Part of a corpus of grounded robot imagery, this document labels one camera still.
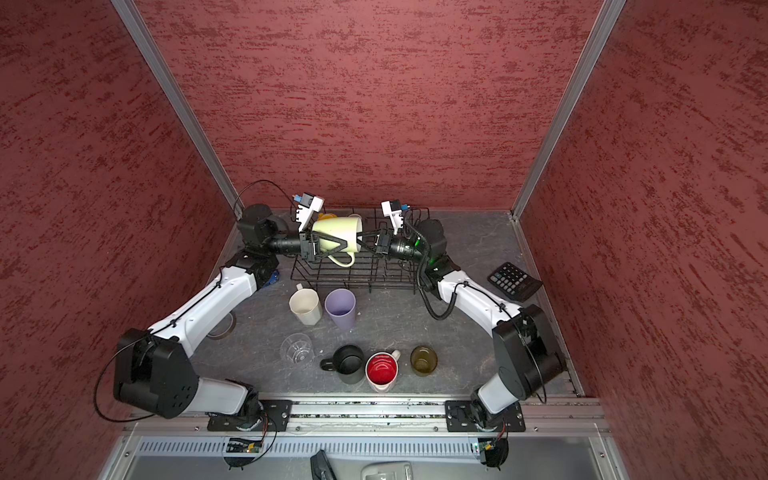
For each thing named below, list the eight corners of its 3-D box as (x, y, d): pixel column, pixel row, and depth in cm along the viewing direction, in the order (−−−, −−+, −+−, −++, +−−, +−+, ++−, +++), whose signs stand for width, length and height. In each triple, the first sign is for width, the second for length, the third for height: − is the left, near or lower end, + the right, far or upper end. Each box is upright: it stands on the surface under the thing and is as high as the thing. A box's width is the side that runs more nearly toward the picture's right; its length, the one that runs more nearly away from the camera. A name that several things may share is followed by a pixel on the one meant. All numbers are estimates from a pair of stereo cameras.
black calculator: (520, 307, 96) (524, 302, 93) (487, 280, 103) (490, 274, 100) (538, 288, 101) (543, 282, 98) (505, 263, 107) (509, 257, 104)
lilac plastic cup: (329, 332, 90) (322, 314, 80) (333, 308, 96) (326, 288, 85) (357, 332, 90) (353, 315, 80) (359, 308, 96) (355, 288, 85)
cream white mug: (292, 321, 93) (282, 306, 84) (306, 300, 97) (298, 283, 89) (316, 331, 91) (309, 316, 82) (329, 309, 95) (323, 292, 87)
